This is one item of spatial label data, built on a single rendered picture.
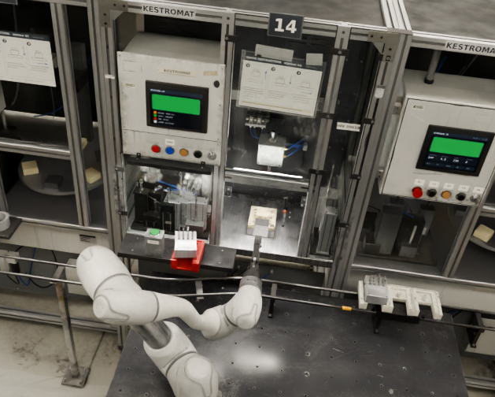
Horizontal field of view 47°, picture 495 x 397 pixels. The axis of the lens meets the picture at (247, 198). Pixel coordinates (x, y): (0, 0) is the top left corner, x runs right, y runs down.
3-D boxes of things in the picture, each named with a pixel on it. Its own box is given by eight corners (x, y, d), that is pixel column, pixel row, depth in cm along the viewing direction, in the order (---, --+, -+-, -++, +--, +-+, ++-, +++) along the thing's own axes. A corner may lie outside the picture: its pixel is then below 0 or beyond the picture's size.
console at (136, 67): (121, 157, 240) (114, 54, 212) (139, 124, 263) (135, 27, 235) (218, 170, 238) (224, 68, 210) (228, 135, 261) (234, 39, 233)
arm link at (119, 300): (164, 302, 172) (144, 274, 181) (115, 302, 159) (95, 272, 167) (146, 335, 176) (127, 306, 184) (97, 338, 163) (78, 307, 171)
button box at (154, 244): (145, 254, 259) (144, 235, 252) (149, 243, 266) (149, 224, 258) (161, 257, 259) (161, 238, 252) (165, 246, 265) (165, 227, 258)
